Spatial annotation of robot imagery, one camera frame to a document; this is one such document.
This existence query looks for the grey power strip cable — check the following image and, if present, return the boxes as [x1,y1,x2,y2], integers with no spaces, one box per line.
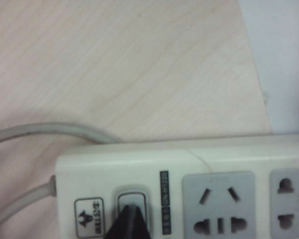
[0,121,118,226]

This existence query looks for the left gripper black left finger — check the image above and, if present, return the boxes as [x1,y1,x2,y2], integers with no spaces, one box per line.
[104,204,135,239]

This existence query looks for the white power strip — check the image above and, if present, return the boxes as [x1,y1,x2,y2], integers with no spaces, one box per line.
[55,133,299,239]

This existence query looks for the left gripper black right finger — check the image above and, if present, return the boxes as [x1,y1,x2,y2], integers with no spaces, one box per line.
[131,204,153,239]

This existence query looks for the white paper mat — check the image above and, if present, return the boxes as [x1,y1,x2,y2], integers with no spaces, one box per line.
[238,0,299,135]

